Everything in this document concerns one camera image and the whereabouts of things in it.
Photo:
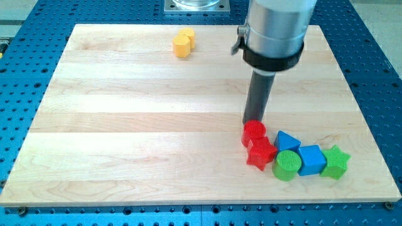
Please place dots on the red star block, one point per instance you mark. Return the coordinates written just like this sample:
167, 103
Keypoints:
260, 152

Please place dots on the green star block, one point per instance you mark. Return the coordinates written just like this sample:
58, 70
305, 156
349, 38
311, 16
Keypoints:
336, 162

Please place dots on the blue triangle block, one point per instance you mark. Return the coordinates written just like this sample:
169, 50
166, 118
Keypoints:
285, 141

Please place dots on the wooden board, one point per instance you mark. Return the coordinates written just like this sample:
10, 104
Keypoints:
125, 122

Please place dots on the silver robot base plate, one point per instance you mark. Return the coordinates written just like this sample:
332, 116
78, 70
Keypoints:
196, 6

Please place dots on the green cylinder block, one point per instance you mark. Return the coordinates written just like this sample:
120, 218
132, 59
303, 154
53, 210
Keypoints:
286, 165

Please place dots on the yellow hexagon block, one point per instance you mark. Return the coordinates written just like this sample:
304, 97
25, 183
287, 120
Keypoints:
181, 46

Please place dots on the blue perforated table plate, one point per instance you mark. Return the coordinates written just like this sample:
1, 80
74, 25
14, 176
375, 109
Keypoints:
33, 54

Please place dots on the red cylinder block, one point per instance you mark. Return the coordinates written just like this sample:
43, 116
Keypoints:
252, 129

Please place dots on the blue cube block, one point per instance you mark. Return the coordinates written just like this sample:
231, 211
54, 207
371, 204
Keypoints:
312, 160

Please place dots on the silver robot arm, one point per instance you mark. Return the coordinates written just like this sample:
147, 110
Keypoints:
276, 28

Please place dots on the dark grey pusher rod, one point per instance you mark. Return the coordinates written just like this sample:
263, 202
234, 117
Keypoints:
258, 95

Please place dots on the black clamp collar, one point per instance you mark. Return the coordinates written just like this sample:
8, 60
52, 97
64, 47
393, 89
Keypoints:
267, 62

